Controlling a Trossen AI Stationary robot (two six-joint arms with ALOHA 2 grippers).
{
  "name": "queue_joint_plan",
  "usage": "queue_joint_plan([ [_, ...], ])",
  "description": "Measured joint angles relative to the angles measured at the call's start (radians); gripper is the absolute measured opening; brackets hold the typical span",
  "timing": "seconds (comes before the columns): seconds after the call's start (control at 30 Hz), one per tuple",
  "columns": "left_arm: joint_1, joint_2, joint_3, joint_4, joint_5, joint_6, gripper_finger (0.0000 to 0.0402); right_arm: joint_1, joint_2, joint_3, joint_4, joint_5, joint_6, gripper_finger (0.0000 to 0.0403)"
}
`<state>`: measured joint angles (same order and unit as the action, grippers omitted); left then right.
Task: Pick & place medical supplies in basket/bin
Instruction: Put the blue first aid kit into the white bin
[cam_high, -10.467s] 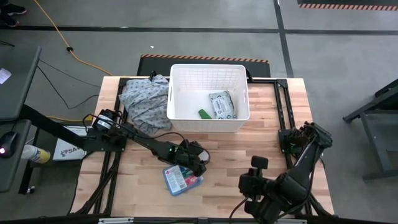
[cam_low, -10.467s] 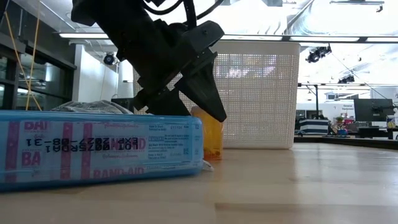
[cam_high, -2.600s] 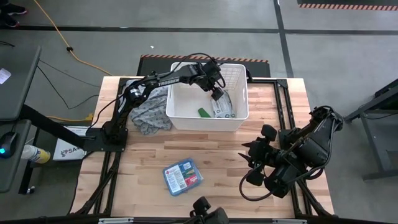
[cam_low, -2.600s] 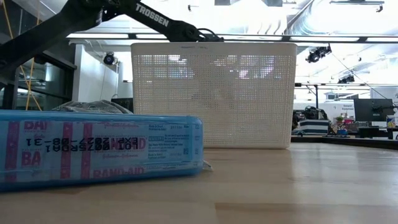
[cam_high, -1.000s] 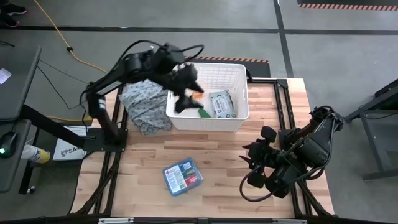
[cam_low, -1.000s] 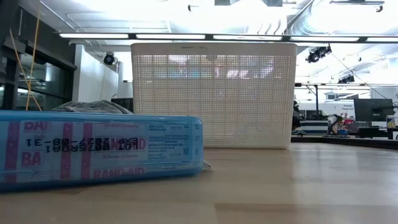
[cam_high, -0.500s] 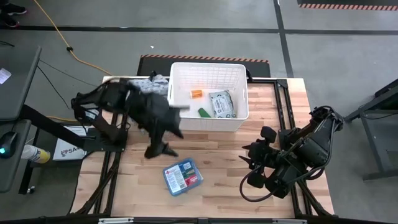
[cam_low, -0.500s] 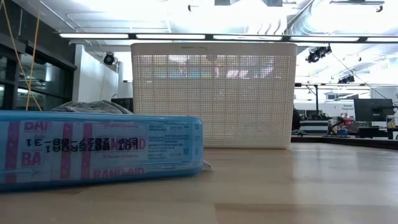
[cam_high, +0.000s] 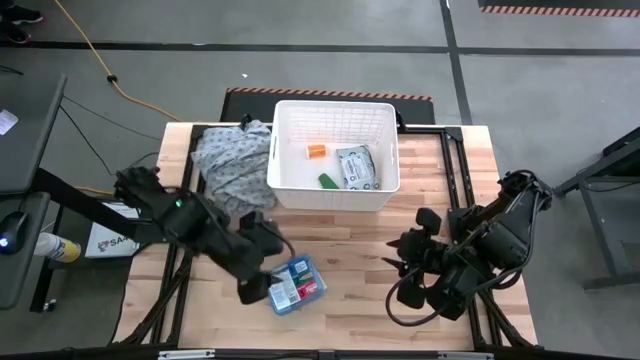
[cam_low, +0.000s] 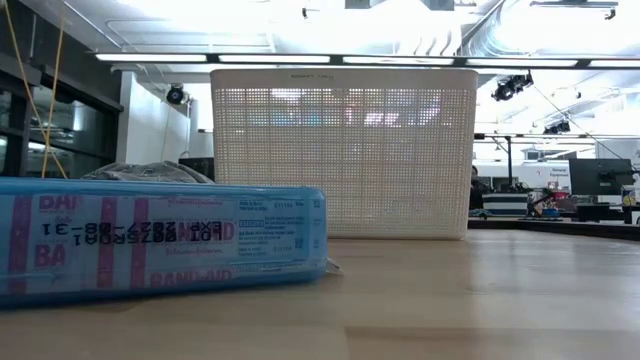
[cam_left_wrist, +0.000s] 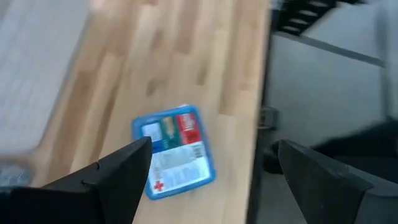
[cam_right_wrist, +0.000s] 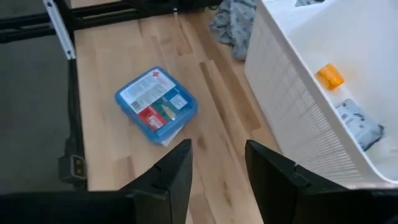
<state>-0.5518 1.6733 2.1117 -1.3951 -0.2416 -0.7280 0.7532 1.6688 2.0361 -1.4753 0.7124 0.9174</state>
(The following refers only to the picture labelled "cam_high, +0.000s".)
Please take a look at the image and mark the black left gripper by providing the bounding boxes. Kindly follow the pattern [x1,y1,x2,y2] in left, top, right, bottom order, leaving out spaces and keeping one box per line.
[219,210,287,307]

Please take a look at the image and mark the white plastic mesh basket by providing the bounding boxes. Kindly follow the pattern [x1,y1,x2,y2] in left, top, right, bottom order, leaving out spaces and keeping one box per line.
[266,99,401,212]

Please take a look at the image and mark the dark grey keyboard tray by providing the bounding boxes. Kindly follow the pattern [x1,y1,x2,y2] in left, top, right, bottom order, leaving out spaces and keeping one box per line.
[0,192,51,311]

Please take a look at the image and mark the grey wipes packet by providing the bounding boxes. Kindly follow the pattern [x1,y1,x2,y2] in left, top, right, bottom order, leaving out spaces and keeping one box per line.
[335,144,381,192]

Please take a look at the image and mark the grey metal cart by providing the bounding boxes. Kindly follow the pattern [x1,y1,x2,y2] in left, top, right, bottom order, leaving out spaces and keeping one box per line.
[551,124,640,291]

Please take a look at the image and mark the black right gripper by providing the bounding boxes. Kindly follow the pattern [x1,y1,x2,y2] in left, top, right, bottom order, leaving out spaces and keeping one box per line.
[382,207,451,310]

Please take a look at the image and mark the black computer mouse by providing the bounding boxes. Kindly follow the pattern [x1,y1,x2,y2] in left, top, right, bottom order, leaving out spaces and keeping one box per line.
[0,210,30,255]

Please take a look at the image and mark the silver metal bracket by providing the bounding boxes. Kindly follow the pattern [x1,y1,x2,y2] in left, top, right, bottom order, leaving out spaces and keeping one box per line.
[438,351,495,360]
[158,349,216,360]

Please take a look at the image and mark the blue first aid kit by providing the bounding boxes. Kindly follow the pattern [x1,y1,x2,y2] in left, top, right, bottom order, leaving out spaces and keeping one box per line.
[268,253,327,316]

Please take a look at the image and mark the yellow floor cable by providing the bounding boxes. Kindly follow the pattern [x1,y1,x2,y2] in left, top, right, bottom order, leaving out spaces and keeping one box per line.
[52,0,184,123]

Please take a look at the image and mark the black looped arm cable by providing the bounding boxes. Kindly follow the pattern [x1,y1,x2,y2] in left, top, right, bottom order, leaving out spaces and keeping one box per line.
[383,267,454,328]

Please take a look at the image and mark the person's shoe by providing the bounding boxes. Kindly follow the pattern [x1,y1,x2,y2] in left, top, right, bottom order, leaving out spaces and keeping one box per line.
[0,5,44,25]
[0,24,29,44]

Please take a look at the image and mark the black mat striped edge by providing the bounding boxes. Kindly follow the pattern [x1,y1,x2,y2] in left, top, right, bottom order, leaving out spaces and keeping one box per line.
[219,87,436,126]

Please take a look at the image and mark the black desk leg beam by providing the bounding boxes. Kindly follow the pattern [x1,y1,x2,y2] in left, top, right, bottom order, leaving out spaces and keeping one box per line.
[32,167,169,244]

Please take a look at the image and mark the white yellow spray bottle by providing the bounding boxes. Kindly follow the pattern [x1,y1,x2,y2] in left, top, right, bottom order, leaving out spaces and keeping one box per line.
[33,232,82,264]

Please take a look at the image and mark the white paper note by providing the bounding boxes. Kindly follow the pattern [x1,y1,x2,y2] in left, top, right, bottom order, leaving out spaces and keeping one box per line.
[0,109,20,136]

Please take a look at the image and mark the white box with logo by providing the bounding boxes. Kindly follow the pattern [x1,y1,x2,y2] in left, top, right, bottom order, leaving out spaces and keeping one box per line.
[83,203,142,260]

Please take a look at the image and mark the grey patterned cloth gown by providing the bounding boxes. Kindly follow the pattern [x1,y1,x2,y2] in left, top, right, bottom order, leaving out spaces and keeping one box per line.
[190,119,279,217]

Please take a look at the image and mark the dark grey desk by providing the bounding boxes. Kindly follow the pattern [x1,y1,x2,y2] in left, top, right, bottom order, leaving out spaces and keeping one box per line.
[0,74,69,196]

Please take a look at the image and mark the black floor cable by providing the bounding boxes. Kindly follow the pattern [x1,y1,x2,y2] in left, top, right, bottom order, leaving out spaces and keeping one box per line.
[58,104,160,177]
[62,95,162,142]

